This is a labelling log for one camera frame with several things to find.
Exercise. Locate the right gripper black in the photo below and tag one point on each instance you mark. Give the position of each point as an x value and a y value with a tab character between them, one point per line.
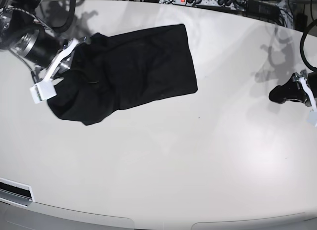
65	57

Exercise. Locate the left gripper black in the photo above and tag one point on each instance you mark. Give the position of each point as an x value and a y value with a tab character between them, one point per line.
293	91

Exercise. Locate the black t-shirt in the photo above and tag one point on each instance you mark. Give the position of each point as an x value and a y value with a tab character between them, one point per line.
124	71

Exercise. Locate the black power supply box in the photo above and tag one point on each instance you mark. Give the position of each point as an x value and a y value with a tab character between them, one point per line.
262	9

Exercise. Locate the white power strip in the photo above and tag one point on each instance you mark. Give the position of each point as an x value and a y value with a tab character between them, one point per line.
234	5

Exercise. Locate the white slotted box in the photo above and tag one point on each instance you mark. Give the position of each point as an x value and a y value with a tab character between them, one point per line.
16	193

